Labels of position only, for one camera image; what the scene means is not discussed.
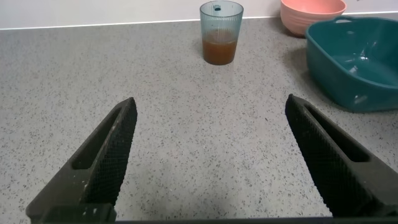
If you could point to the teal plastic basin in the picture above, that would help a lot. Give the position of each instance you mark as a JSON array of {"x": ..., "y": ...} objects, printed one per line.
[{"x": 357, "y": 71}]

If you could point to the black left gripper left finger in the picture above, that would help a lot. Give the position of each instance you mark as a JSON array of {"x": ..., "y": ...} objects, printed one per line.
[{"x": 107, "y": 155}]

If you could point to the clear blue ribbed cup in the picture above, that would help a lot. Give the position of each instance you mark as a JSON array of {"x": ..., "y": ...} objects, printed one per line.
[{"x": 220, "y": 46}]

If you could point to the pink bowl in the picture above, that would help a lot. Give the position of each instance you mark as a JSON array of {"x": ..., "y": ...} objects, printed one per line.
[{"x": 306, "y": 17}]

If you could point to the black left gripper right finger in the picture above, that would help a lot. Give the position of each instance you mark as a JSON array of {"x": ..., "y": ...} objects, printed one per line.
[{"x": 329, "y": 161}]

